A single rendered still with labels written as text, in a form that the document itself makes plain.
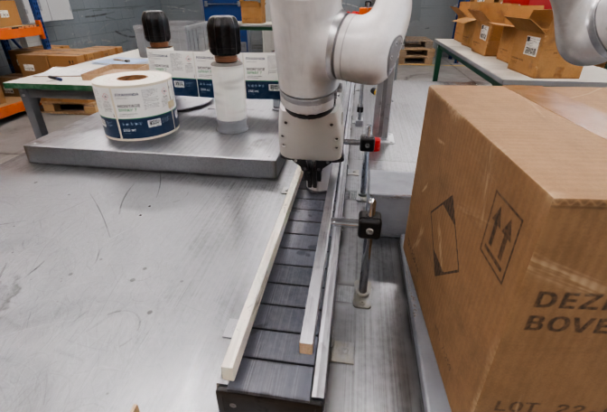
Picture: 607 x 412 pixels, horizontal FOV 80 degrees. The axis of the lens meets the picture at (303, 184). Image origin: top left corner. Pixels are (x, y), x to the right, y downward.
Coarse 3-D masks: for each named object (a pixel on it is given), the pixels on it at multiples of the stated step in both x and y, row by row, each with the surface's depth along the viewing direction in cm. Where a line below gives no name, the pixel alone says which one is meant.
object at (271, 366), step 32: (288, 224) 61; (320, 224) 61; (288, 256) 54; (288, 288) 48; (256, 320) 43; (288, 320) 43; (320, 320) 43; (256, 352) 39; (288, 352) 39; (256, 384) 36; (288, 384) 36
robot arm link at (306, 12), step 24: (288, 0) 38; (312, 0) 38; (336, 0) 40; (288, 24) 40; (312, 24) 40; (336, 24) 41; (288, 48) 43; (312, 48) 42; (288, 72) 45; (312, 72) 44; (312, 96) 47
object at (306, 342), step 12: (348, 84) 119; (348, 96) 105; (336, 168) 62; (336, 180) 58; (324, 204) 51; (324, 216) 48; (324, 228) 46; (324, 240) 44; (324, 252) 42; (324, 264) 41; (312, 276) 38; (312, 288) 37; (312, 300) 35; (312, 312) 34; (312, 324) 33; (300, 336) 32; (312, 336) 31; (300, 348) 31; (312, 348) 31
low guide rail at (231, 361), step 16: (288, 192) 64; (288, 208) 59; (272, 240) 51; (272, 256) 49; (256, 288) 43; (256, 304) 41; (240, 320) 39; (240, 336) 37; (240, 352) 36; (224, 368) 34
